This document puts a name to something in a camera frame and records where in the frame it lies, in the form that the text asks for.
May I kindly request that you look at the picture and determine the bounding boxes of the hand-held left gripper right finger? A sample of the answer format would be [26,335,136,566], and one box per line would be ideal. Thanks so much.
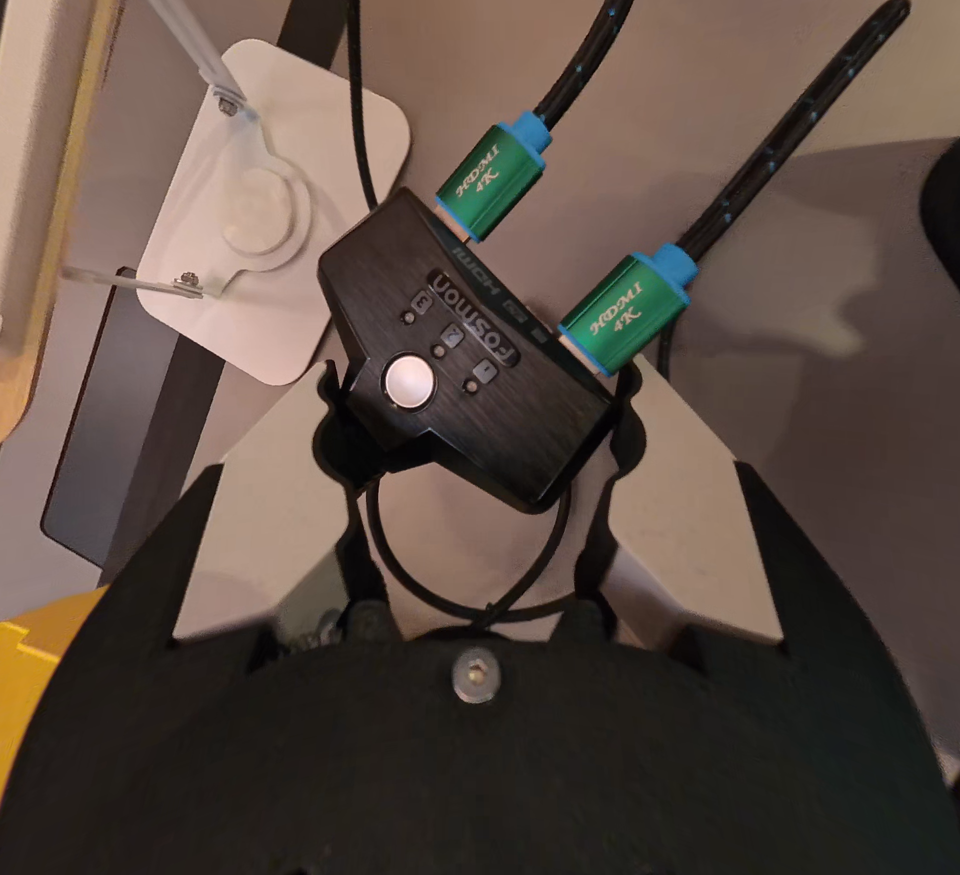
[573,353,786,649]

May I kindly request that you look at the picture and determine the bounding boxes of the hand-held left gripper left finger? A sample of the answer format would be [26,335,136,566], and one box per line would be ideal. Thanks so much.
[172,359,391,649]

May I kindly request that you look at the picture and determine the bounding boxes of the thin black switch cable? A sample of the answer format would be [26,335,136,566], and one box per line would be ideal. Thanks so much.
[366,466,575,627]

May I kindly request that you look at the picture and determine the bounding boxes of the yellow plastic bin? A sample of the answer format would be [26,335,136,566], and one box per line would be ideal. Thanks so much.
[0,584,114,816]

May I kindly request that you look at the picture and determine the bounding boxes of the black hdmi switch box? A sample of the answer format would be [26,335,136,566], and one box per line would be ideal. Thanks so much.
[316,187,616,515]

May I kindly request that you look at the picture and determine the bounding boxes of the dark blue desk pad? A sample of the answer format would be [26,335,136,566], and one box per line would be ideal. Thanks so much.
[41,282,185,569]

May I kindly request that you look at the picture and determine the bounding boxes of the dark rounded object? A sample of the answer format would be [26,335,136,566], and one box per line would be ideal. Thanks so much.
[918,138,960,278]

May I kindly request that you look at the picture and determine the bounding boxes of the white tablet stand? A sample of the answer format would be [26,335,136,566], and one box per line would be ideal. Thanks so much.
[60,0,414,387]

